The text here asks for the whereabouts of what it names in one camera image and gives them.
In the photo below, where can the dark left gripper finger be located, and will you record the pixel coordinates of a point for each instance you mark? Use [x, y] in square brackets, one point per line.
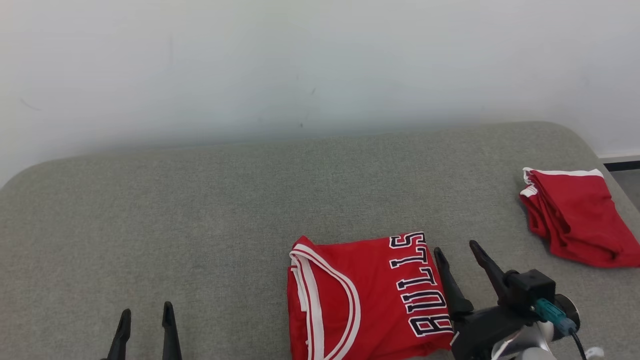
[171, 335]
[121, 337]

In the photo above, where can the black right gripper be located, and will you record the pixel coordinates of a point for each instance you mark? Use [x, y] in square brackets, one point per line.
[485, 327]

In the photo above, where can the red basketball jersey with lettering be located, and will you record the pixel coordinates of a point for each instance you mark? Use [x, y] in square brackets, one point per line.
[375, 295]

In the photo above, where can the red shorts with white trim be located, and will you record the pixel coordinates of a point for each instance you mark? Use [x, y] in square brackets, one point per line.
[580, 220]

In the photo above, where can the black and white baseboard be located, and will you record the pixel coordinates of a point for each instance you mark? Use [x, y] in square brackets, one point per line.
[622, 162]

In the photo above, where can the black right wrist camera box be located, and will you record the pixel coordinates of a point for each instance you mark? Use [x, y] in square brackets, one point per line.
[530, 290]

